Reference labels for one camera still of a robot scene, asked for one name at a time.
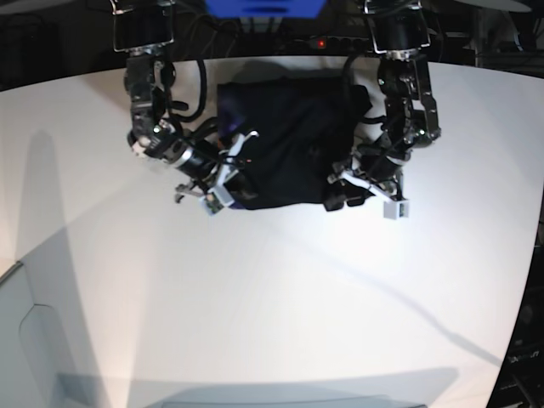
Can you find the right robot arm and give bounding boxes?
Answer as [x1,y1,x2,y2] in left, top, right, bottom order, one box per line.
[111,1,258,215]

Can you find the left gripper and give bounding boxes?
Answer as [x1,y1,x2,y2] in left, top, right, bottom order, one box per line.
[326,155,409,214]

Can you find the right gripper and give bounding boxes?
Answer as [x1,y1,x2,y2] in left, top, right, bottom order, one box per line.
[173,130,259,208]

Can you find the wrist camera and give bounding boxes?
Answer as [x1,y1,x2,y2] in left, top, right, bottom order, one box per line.
[383,200,410,220]
[199,191,235,216]

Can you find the black T-shirt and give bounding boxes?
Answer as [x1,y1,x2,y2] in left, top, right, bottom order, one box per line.
[217,76,372,211]

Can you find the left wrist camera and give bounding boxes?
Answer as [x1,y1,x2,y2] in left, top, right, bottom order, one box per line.
[383,200,410,220]

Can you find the black power strip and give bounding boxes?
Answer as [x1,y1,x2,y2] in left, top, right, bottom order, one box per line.
[293,36,371,54]

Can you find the blue box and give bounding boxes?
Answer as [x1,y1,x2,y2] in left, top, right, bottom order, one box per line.
[205,0,326,19]

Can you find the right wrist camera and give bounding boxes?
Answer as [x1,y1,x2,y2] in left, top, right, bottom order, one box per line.
[199,191,235,216]

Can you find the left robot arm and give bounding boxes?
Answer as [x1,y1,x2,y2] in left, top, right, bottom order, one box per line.
[324,1,441,219]

